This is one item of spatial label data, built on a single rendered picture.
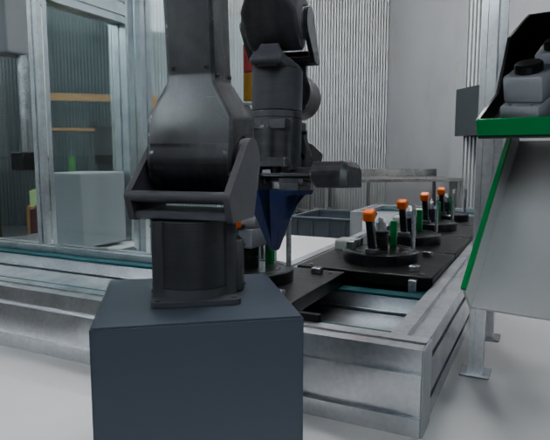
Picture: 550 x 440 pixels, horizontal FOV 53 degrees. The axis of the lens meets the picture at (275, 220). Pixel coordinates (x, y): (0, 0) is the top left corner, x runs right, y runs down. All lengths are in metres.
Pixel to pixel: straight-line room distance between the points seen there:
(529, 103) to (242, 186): 0.39
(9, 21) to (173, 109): 1.25
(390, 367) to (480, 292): 0.15
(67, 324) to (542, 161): 0.72
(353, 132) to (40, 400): 9.68
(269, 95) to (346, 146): 9.62
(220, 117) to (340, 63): 9.92
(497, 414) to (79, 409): 0.51
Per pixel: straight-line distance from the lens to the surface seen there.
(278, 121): 0.60
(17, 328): 0.98
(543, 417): 0.76
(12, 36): 1.65
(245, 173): 0.41
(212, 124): 0.41
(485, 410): 0.75
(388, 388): 0.65
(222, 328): 0.37
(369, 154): 10.38
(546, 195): 0.79
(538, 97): 0.68
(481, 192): 0.80
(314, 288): 0.83
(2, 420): 0.76
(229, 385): 0.38
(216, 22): 0.43
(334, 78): 10.24
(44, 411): 0.76
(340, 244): 1.17
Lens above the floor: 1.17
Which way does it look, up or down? 7 degrees down
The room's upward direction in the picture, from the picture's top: straight up
